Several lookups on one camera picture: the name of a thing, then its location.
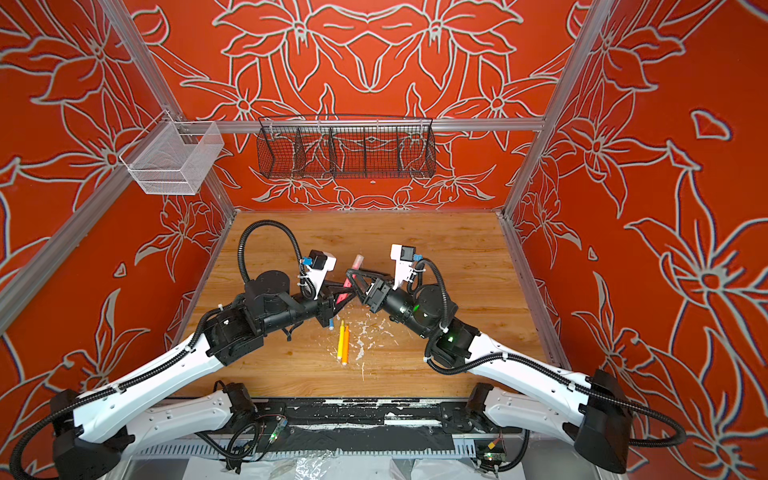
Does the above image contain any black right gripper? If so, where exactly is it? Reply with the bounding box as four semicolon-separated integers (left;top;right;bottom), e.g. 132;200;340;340
347;266;438;342

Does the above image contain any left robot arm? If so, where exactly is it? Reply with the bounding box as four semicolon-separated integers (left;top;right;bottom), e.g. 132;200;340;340
9;220;347;479

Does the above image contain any aluminium frame rail back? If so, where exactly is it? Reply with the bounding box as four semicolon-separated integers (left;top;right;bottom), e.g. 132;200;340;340
212;117;544;134

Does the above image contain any white mesh basket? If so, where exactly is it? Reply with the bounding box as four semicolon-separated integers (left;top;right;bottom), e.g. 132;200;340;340
120;120;224;196

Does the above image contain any yellow marker pen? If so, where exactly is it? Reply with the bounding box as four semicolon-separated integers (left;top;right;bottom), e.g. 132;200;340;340
336;320;346;361

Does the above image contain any black wire basket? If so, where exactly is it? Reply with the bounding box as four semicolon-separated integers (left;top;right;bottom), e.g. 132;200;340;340
256;116;437;180

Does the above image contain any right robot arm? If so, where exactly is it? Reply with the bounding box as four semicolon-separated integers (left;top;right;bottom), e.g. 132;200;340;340
346;258;687;474

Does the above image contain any aluminium frame rail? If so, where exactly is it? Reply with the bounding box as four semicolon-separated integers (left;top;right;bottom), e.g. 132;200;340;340
501;0;616;224
1;1;234;339
212;117;544;134

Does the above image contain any pink marker pen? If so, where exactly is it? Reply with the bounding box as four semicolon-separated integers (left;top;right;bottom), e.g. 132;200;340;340
336;254;364;305

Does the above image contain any orange marker pen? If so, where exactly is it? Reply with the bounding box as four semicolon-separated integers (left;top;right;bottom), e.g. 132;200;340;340
341;325;350;366

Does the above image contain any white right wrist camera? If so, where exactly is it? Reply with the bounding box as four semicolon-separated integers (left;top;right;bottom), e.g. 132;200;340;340
390;244;417;288

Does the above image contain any aluminium frame rail left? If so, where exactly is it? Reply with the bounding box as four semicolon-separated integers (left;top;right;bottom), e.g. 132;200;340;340
1;1;234;339

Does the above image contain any aluminium frame rail right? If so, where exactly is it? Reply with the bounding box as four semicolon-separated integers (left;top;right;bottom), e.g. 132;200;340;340
501;0;616;224

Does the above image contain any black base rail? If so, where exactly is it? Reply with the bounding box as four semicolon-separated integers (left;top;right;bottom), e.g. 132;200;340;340
234;398;521;461

